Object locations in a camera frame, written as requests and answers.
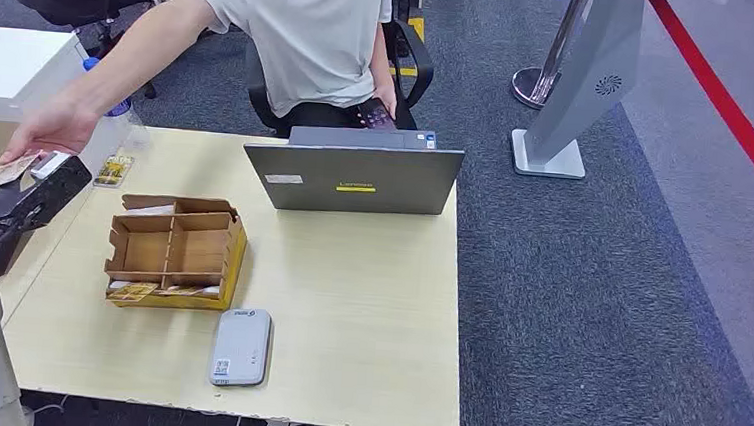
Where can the person's right hand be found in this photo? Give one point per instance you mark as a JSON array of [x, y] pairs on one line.
[[57, 126]]

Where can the white cabinet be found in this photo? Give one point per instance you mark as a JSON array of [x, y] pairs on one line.
[[8, 73]]

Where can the person's left hand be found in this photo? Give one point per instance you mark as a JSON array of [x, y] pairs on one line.
[[386, 98]]

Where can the brown cardboard card organizer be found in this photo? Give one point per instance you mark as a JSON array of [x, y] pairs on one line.
[[175, 250]]

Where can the person's right forearm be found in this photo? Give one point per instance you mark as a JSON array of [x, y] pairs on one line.
[[125, 64]]

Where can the dark smartphone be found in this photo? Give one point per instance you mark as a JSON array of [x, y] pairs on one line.
[[376, 115]]

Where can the white card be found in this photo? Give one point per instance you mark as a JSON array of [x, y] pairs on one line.
[[151, 209]]

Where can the grey kiosk stand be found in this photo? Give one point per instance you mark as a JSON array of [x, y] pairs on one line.
[[579, 79]]

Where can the pale wrist camera, black bracket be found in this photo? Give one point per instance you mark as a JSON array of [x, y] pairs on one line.
[[53, 192]]

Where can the clear water bottle, blue cap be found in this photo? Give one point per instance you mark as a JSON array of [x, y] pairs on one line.
[[127, 124]]

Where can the grey card reader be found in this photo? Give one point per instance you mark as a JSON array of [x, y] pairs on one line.
[[241, 348]]

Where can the grey laptop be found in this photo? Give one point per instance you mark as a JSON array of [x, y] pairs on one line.
[[353, 176]]

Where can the ID card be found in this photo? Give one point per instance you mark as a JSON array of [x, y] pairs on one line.
[[11, 171]]

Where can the chrome stanchion post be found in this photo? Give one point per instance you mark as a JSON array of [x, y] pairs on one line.
[[546, 70]]

